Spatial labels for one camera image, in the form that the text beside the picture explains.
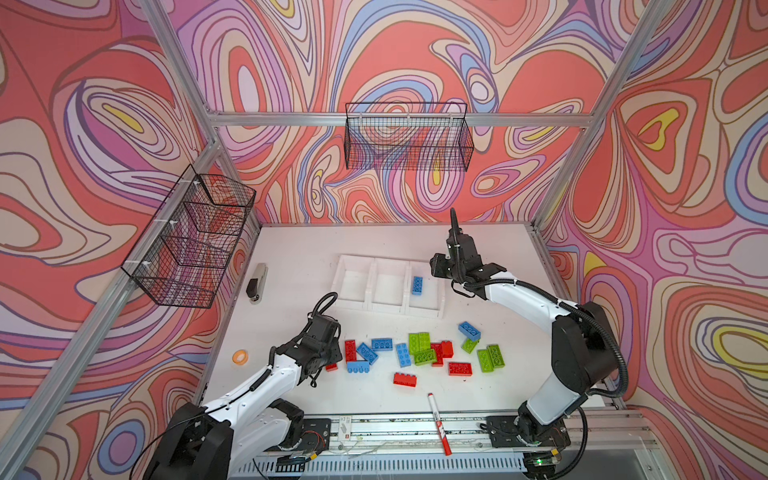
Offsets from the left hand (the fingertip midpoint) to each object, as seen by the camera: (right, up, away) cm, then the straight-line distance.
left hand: (339, 347), depth 87 cm
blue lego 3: (+24, +17, +12) cm, 32 cm away
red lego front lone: (+19, -7, -7) cm, 21 cm away
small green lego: (+39, 0, +1) cm, 39 cm away
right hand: (+31, +24, +5) cm, 39 cm away
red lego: (-2, -4, -5) cm, 7 cm away
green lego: (+24, +1, +1) cm, 24 cm away
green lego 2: (+25, -2, -3) cm, 25 cm away
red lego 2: (+34, -5, -5) cm, 35 cm away
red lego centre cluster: (+29, 0, -1) cm, 29 cm away
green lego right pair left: (+43, -3, -1) cm, 43 cm away
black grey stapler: (-29, +18, +10) cm, 36 cm away
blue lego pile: (+9, -2, -1) cm, 9 cm away
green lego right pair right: (+46, -2, -2) cm, 46 cm away
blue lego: (+19, -2, -3) cm, 19 cm away
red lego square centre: (+32, 0, -2) cm, 32 cm away
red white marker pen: (+28, -19, -15) cm, 37 cm away
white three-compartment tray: (+16, +16, +14) cm, 27 cm away
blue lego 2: (+39, +4, +1) cm, 39 cm away
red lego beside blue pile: (+3, -1, -1) cm, 3 cm away
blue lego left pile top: (+12, +1, -1) cm, 13 cm away
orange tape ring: (-29, -3, -2) cm, 29 cm away
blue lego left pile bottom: (+6, -4, -5) cm, 9 cm away
